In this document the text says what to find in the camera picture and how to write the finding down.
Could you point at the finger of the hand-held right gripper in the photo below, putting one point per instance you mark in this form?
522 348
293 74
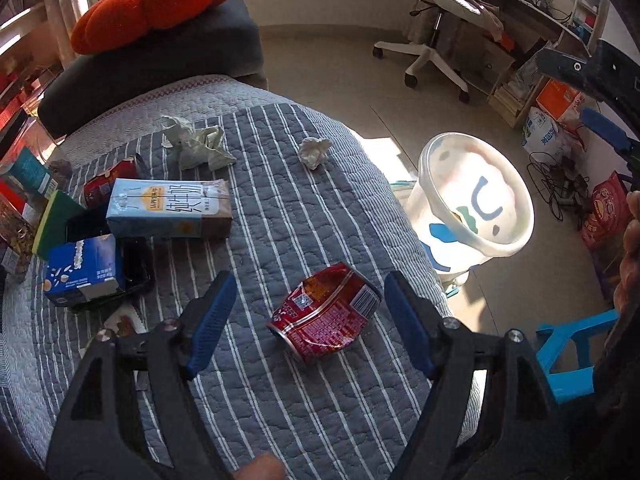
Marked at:
606 130
612 85

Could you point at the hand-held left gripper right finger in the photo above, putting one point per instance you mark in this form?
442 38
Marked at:
407 325

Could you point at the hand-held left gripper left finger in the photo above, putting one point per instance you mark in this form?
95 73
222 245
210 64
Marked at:
214 321

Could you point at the crushed red drink can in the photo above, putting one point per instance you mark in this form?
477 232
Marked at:
325 312

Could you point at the light blue milk carton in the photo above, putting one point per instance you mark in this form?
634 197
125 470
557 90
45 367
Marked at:
170 210

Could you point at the small dark blue carton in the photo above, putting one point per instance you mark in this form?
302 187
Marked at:
82 270

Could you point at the white plastic bin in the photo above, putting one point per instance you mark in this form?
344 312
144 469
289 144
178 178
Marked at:
475 200

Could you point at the large white tissue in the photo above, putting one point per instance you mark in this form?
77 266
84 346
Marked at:
197 145

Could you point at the person's right forearm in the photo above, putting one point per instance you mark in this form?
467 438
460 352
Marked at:
617 400

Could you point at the person's right hand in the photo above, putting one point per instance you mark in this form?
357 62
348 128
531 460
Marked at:
631 260

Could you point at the person's left hand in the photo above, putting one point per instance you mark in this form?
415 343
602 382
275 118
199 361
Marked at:
260 469

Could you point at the orange cardboard box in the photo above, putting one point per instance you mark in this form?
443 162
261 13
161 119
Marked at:
562 97

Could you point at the grey striped quilted blanket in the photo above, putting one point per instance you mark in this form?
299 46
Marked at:
260 350

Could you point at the white printed plastic bag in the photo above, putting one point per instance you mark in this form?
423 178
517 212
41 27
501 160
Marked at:
542 130

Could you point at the red snack bag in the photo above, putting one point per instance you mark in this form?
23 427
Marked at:
607 210

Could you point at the wooden desk with shelves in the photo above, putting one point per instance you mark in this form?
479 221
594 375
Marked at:
550 15

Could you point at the black plastic tray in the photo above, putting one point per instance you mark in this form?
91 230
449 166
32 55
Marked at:
135 265

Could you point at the stack of books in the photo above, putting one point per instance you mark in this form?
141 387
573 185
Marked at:
507 102

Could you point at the blue plastic stool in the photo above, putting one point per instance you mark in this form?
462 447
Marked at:
570 355

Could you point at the white office chair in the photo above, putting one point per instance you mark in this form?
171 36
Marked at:
435 25

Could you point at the yellow green sponge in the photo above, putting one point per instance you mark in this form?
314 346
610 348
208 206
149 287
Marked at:
52 225

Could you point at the small crumpled white tissue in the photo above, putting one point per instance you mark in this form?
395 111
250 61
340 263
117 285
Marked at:
314 152

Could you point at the clear snack jar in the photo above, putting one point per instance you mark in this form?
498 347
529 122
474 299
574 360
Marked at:
14 237

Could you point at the teal box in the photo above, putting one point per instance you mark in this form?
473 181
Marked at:
27 172

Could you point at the dark grey cushion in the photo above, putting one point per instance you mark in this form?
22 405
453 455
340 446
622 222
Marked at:
150 67

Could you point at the orange plush cushion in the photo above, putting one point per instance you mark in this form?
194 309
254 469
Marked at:
155 0

